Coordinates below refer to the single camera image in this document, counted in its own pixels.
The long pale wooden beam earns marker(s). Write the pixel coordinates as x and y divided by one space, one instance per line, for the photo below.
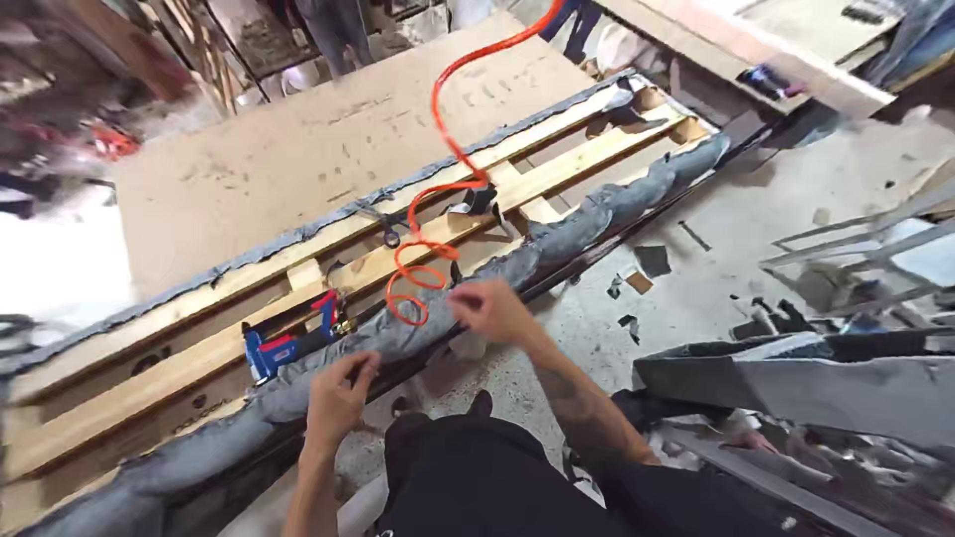
753 52

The blue and red staple gun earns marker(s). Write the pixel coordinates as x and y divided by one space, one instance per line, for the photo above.
287 353

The orange-red tool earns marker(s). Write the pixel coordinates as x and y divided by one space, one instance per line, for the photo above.
113 142

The person's left thumb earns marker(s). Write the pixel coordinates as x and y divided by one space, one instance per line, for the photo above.
363 381

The person's right fingers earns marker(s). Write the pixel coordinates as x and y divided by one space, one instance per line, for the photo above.
476 288

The gray upholstery fabric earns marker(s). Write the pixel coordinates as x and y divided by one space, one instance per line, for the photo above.
216 450

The person's body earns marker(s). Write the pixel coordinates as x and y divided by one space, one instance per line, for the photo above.
492 485

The large light brown board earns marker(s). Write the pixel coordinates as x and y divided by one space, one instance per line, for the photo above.
261 179

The small black crumpled scrap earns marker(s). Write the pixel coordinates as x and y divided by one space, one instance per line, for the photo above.
614 286

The person's left hand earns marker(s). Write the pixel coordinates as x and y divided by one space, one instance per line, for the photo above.
333 403

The bundle of wooden sticks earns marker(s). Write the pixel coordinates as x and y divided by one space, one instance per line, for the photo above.
209 63

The gray metal frame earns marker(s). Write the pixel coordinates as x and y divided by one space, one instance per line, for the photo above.
865 250

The long wooden slatted frame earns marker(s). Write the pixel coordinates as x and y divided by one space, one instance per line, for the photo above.
373 270

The black square fabric scrap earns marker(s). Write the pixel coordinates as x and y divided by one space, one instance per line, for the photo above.
653 261

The small brown square scrap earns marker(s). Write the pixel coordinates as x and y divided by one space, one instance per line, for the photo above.
639 283

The gray upholstered furniture part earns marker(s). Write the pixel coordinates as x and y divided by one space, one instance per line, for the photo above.
791 388

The person's left forearm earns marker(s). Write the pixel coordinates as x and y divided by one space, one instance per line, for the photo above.
313 492

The dark blue and pink tool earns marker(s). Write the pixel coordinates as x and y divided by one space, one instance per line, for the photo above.
770 80

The person's right hand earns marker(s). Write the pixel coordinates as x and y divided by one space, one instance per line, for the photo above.
498 315

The black and white fabric scrap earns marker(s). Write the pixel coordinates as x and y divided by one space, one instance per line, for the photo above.
477 201

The person's right forearm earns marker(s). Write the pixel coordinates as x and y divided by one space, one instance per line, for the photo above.
574 399

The small black torn scrap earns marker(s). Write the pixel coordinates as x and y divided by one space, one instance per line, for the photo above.
632 326

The narrow dark strip scrap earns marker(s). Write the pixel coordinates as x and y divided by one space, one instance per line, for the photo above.
695 236

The person's left fingers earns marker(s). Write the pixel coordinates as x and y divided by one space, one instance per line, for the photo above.
352 359

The person's right thumb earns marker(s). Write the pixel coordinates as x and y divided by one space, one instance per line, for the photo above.
464 315

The pile of black scraps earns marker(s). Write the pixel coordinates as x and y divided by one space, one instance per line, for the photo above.
783 319

